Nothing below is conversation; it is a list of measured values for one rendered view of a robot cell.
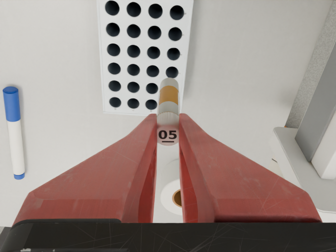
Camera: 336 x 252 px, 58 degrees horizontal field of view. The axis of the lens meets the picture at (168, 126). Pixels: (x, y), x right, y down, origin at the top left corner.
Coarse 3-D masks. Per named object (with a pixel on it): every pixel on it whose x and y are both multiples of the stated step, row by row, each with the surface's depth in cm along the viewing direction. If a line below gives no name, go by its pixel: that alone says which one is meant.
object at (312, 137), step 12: (324, 72) 25; (324, 84) 25; (312, 96) 27; (324, 96) 25; (312, 108) 26; (324, 108) 24; (312, 120) 26; (324, 120) 24; (300, 132) 28; (312, 132) 26; (324, 132) 25; (300, 144) 28; (312, 144) 26; (324, 144) 24; (312, 156) 26; (324, 156) 24; (324, 168) 24
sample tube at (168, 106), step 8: (168, 80) 16; (160, 88) 16; (168, 88) 15; (176, 88) 16; (160, 96) 15; (168, 96) 15; (176, 96) 15; (160, 104) 14; (168, 104) 14; (176, 104) 14; (160, 112) 13; (168, 112) 13; (176, 112) 14; (160, 120) 13; (168, 120) 13; (176, 120) 13; (160, 128) 13; (168, 128) 13; (176, 128) 13; (160, 136) 13; (168, 136) 13; (176, 136) 13; (168, 144) 13
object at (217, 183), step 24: (192, 120) 11; (192, 144) 8; (216, 144) 8; (192, 168) 8; (216, 168) 7; (240, 168) 7; (264, 168) 7; (192, 192) 11; (216, 192) 6; (240, 192) 6; (264, 192) 6; (288, 192) 6; (192, 216) 11; (216, 216) 5; (240, 216) 5; (264, 216) 5; (288, 216) 5; (312, 216) 5
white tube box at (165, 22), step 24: (96, 0) 26; (120, 0) 26; (144, 0) 26; (168, 0) 26; (192, 0) 26; (120, 24) 27; (144, 24) 27; (168, 24) 27; (120, 48) 29; (144, 48) 29; (168, 48) 29; (120, 72) 30; (144, 72) 30; (168, 72) 31; (120, 96) 31; (144, 96) 31
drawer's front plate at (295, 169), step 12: (276, 132) 30; (288, 132) 30; (276, 144) 29; (288, 144) 28; (276, 156) 29; (288, 156) 27; (300, 156) 27; (288, 168) 26; (300, 168) 26; (312, 168) 26; (288, 180) 26; (300, 180) 24; (312, 180) 24; (324, 180) 25; (312, 192) 23; (324, 192) 23; (324, 204) 22; (324, 216) 22
